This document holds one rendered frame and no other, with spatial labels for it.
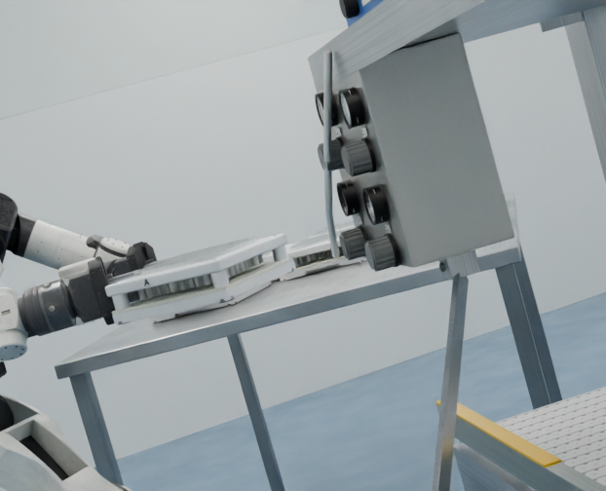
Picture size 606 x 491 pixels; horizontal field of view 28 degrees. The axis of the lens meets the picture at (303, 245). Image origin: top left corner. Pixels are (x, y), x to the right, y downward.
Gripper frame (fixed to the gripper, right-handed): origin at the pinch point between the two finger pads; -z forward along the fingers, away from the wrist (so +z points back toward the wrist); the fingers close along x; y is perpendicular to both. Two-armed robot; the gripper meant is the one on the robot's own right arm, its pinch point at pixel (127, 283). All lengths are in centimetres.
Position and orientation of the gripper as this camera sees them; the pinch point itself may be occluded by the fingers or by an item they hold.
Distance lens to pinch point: 221.8
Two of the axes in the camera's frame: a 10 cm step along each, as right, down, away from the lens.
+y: 0.6, 0.4, -10.0
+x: 2.9, 9.6, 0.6
